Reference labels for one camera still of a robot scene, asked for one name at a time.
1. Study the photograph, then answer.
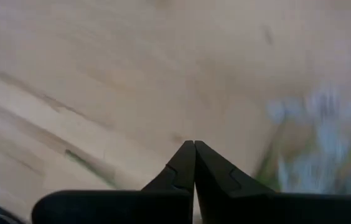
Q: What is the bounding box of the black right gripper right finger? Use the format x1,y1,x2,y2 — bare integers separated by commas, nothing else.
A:
194,139,351,224

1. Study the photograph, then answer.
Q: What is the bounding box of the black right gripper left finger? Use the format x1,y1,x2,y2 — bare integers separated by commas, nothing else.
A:
31,139,197,224

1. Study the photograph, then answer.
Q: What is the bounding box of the white small-blossom flower bunch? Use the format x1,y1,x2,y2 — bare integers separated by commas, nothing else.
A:
253,83,351,194

